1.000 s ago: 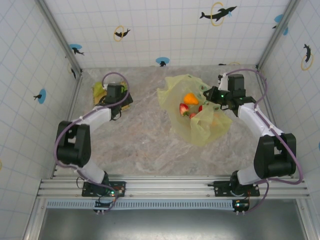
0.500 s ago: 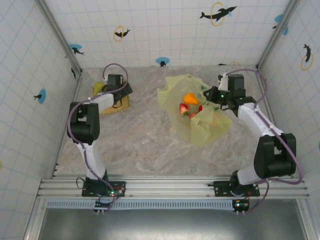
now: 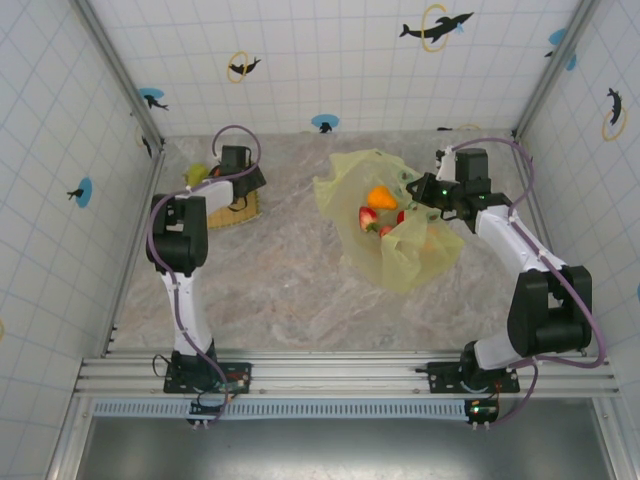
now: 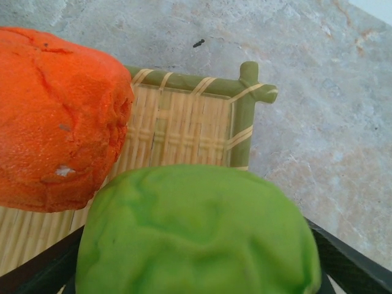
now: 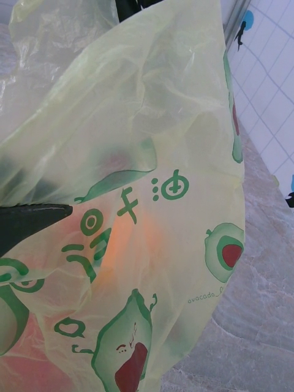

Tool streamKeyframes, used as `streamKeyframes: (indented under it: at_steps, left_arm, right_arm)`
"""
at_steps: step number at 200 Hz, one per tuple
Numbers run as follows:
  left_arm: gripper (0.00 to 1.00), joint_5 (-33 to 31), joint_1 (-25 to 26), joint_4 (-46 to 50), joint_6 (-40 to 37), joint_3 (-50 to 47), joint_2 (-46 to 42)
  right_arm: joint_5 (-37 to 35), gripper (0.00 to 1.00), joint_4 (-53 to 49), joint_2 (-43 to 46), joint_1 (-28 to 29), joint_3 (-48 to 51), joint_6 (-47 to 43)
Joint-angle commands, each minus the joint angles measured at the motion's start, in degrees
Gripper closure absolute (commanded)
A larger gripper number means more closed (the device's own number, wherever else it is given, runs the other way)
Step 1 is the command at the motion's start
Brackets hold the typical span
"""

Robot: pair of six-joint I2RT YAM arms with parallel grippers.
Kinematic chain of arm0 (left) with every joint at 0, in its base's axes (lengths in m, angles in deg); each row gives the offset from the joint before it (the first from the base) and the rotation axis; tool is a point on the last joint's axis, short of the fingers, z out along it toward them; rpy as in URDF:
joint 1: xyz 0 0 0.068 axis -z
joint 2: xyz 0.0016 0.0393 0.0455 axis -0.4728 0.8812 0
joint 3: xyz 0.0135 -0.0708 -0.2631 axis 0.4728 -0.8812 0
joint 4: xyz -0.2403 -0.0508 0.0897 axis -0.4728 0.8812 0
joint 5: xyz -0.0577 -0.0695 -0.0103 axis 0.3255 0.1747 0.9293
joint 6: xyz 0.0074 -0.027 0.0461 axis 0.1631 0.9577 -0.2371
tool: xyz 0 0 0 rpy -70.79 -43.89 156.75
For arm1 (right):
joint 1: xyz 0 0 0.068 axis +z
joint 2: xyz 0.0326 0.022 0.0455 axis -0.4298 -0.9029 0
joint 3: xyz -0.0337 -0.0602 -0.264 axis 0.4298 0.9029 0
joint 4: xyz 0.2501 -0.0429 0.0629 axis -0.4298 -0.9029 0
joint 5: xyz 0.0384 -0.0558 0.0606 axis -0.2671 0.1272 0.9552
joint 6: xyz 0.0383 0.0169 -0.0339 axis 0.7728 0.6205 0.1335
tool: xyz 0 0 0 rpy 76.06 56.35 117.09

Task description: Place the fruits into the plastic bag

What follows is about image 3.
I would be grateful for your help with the orange pear-shaped fruit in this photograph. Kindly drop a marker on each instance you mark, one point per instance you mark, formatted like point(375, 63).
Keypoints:
point(382, 198)

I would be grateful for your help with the aluminium mounting rail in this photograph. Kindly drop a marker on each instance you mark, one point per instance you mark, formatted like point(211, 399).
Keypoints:
point(340, 372)

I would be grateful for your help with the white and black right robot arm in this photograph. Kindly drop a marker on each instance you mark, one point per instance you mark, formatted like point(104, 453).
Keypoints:
point(500, 235)

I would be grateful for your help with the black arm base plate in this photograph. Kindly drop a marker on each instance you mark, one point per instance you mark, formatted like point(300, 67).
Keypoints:
point(242, 370)
point(442, 372)

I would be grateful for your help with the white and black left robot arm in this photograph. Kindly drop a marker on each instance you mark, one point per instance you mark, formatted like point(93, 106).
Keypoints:
point(185, 310)

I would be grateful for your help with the red apple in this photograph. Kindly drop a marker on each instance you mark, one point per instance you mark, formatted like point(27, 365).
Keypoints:
point(401, 217)

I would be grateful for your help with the small pink fruit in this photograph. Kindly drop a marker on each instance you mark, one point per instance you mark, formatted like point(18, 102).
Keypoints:
point(385, 231)

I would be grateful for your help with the woven straw mat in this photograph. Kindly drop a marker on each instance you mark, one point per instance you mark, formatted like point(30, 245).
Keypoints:
point(235, 217)

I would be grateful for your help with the aluminium table side rail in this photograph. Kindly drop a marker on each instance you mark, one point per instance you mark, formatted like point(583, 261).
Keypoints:
point(142, 225)
point(542, 215)

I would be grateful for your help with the aluminium frame post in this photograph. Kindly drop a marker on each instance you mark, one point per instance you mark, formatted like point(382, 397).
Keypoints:
point(121, 75)
point(555, 65)

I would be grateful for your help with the yellow avocado print plastic bag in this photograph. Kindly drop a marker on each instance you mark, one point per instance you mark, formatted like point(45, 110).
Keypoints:
point(350, 190)

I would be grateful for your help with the grey metal panel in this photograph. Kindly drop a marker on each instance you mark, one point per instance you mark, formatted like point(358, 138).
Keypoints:
point(350, 450)

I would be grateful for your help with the yellow-green fruit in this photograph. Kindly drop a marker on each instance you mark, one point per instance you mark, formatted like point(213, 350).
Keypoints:
point(196, 173)

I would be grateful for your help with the red strawberry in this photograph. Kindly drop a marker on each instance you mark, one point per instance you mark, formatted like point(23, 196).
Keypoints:
point(368, 218)

